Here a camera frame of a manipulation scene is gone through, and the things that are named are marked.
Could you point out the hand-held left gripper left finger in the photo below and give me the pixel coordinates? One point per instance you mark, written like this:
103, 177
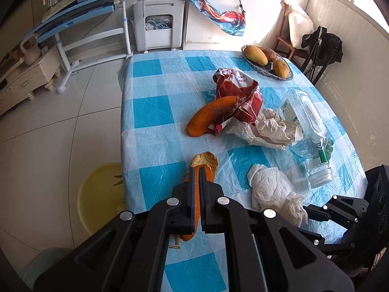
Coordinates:
190, 206

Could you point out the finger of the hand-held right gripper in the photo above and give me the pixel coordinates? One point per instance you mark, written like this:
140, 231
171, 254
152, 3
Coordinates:
346, 208
337, 247

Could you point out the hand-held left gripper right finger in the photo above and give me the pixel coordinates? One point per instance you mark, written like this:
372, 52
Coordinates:
212, 206

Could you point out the halved orange bread roll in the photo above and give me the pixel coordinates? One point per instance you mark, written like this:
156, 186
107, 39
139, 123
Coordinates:
209, 168

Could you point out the white tissue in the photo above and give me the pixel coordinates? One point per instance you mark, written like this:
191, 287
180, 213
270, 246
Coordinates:
270, 188

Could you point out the yellow plastic basin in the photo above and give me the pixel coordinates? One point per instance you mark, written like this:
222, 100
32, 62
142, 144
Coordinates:
97, 194

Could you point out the clear plastic bottle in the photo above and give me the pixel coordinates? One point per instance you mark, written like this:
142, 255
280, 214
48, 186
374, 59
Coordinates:
307, 121

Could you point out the whole orange bread roll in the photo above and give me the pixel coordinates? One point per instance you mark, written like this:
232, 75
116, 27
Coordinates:
209, 114

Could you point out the crumpled beige paper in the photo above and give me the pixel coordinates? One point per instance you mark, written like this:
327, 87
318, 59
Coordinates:
270, 129

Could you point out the red snack bag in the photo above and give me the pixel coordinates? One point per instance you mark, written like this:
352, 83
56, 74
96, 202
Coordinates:
240, 89

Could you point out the woven fruit basket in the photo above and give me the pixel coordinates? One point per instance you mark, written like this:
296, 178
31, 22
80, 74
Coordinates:
264, 68

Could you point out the yellow mango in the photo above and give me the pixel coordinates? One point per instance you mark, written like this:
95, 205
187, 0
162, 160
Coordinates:
281, 67
255, 55

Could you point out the brown round fruit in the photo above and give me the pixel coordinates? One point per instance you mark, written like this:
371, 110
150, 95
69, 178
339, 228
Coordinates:
271, 54

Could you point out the black bag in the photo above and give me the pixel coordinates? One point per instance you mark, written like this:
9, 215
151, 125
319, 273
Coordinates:
326, 44

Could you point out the white air purifier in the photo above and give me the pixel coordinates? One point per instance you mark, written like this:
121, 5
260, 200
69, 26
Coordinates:
158, 39

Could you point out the wooden chair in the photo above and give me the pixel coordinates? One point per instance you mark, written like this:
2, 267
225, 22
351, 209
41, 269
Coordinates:
285, 47

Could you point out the white pillow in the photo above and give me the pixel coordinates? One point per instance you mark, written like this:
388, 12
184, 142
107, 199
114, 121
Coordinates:
299, 27

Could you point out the colourful printed hanging bag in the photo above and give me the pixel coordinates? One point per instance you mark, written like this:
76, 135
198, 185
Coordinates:
225, 18

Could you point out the cream tv cabinet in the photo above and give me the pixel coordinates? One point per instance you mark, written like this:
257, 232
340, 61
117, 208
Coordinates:
24, 82

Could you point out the pink kettlebell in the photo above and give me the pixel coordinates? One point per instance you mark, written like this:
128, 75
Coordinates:
30, 54

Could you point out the blue and white study desk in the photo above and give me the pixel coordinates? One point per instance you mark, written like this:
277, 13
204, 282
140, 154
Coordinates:
91, 9

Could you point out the green open book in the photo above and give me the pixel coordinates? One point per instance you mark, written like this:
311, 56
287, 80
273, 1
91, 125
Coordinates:
59, 7

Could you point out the black folding frame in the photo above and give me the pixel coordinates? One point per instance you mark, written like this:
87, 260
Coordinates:
313, 67

